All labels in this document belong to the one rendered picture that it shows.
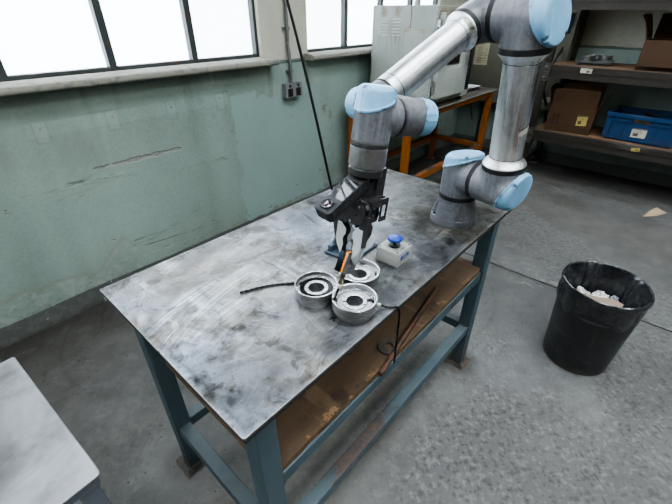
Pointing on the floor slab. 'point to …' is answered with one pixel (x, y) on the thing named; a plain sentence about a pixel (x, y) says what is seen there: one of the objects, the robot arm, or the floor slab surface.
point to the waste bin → (594, 316)
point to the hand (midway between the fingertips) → (347, 257)
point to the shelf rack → (623, 74)
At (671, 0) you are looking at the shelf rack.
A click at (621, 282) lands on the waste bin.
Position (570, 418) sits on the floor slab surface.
